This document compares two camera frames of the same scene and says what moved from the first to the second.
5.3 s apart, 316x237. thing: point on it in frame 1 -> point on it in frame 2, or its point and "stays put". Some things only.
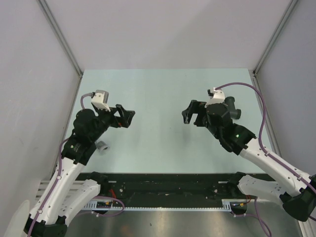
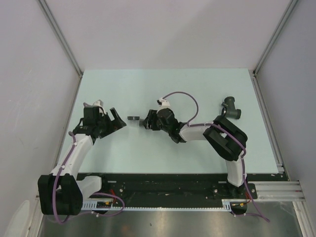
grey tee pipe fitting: (234, 113) stays put
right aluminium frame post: (274, 35) stays put
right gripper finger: (186, 114) -> (145, 123)
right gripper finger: (193, 105) -> (151, 115)
